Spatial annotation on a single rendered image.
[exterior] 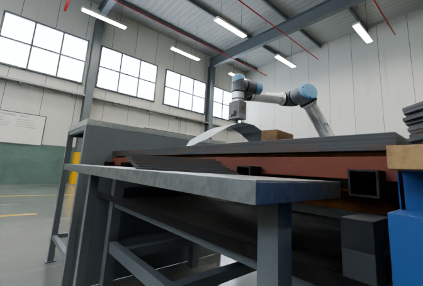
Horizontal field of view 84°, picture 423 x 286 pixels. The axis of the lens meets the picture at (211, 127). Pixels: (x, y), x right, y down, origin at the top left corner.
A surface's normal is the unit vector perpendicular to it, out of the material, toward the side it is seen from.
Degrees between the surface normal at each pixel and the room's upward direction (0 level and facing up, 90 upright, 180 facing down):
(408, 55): 90
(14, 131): 90
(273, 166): 90
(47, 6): 90
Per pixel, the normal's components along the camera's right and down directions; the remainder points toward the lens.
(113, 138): 0.66, -0.10
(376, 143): -0.75, -0.16
